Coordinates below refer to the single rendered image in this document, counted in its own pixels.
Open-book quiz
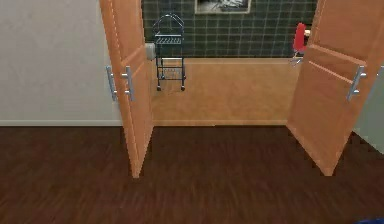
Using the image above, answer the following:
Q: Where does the blue object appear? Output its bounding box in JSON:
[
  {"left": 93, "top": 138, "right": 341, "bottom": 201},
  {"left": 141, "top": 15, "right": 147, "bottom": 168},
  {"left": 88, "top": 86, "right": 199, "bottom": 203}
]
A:
[{"left": 353, "top": 217, "right": 384, "bottom": 224}]

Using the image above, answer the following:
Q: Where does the orange wooden room door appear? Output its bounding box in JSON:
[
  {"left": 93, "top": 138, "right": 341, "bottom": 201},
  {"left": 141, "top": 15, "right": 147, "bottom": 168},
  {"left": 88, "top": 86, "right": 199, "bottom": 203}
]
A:
[
  {"left": 98, "top": 0, "right": 155, "bottom": 179},
  {"left": 286, "top": 0, "right": 384, "bottom": 177}
]

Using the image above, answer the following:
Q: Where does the red chair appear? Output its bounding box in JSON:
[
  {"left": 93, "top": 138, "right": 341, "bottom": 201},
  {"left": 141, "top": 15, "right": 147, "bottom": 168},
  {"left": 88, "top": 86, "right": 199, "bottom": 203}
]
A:
[{"left": 289, "top": 22, "right": 308, "bottom": 67}]

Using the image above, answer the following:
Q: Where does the grey wall box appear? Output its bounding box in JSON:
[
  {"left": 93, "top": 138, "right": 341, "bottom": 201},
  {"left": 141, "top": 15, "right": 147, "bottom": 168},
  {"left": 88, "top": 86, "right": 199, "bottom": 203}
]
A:
[{"left": 145, "top": 42, "right": 157, "bottom": 61}]

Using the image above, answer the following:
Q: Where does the black wire shelf cart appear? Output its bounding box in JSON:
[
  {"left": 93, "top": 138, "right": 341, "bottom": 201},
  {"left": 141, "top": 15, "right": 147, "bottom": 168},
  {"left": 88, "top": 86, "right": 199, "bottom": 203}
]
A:
[{"left": 152, "top": 12, "right": 187, "bottom": 92}]

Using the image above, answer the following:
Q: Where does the framed black white picture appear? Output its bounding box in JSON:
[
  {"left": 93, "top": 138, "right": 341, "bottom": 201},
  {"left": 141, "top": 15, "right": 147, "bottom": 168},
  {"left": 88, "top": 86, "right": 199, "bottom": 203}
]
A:
[{"left": 194, "top": 0, "right": 252, "bottom": 15}]

